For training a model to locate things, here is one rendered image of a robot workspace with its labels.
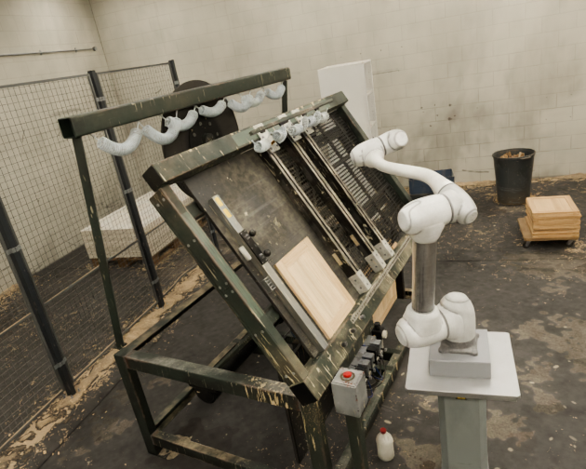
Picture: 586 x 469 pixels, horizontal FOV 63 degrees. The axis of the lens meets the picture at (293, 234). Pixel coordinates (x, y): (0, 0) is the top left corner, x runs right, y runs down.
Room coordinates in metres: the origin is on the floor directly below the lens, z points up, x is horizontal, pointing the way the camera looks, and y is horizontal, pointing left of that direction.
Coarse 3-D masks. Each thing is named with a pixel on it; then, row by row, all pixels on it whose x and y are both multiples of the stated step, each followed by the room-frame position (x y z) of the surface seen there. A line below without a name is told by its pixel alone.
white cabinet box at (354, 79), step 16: (352, 64) 6.11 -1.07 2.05; (368, 64) 6.62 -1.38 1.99; (320, 80) 6.26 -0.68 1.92; (336, 80) 6.19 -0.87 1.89; (352, 80) 6.12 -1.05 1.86; (368, 80) 6.62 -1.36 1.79; (352, 96) 6.13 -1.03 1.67; (368, 96) 6.63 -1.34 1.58; (352, 112) 6.13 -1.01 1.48; (368, 112) 6.64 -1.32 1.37; (368, 128) 6.07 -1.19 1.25; (336, 144) 6.23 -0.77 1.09; (368, 192) 6.10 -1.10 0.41
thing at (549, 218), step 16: (528, 208) 4.75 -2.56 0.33; (544, 208) 4.50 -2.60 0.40; (560, 208) 4.43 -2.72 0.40; (576, 208) 4.35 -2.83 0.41; (528, 224) 4.64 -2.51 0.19; (544, 224) 4.38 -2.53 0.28; (560, 224) 4.33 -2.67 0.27; (576, 224) 4.28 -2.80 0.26; (528, 240) 4.43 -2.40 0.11; (544, 240) 4.38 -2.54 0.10
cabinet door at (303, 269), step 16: (304, 240) 2.54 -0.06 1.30; (288, 256) 2.37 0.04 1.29; (304, 256) 2.45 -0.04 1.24; (320, 256) 2.53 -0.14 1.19; (288, 272) 2.28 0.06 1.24; (304, 272) 2.36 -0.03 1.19; (320, 272) 2.44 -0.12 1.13; (304, 288) 2.27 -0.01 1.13; (320, 288) 2.35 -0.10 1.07; (336, 288) 2.43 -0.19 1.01; (304, 304) 2.19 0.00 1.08; (320, 304) 2.26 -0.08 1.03; (336, 304) 2.34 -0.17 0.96; (352, 304) 2.42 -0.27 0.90; (320, 320) 2.18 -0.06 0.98; (336, 320) 2.25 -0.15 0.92
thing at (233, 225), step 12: (216, 204) 2.28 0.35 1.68; (228, 228) 2.25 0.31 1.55; (240, 228) 2.26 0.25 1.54; (240, 240) 2.22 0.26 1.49; (252, 252) 2.19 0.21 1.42; (264, 264) 2.19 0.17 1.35; (264, 276) 2.17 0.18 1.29; (276, 276) 2.18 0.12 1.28; (276, 288) 2.14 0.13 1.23; (288, 300) 2.12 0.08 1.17; (300, 312) 2.11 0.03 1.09; (300, 324) 2.08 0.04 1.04; (312, 324) 2.10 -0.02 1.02; (312, 336) 2.06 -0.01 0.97; (324, 348) 2.03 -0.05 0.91
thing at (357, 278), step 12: (264, 132) 2.84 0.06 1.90; (276, 144) 2.83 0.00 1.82; (264, 156) 2.81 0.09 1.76; (276, 156) 2.82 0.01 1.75; (276, 168) 2.77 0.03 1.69; (276, 180) 2.78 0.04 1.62; (288, 180) 2.74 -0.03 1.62; (288, 192) 2.74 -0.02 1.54; (300, 192) 2.75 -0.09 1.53; (300, 204) 2.71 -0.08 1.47; (312, 204) 2.73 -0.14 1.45; (312, 216) 2.68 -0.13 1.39; (312, 228) 2.68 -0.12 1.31; (324, 228) 2.65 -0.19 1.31; (324, 240) 2.65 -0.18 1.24; (336, 240) 2.65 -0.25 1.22; (336, 252) 2.61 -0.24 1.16; (348, 264) 2.57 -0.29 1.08; (348, 276) 2.58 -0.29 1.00; (360, 276) 2.55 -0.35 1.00; (360, 288) 2.54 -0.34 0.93
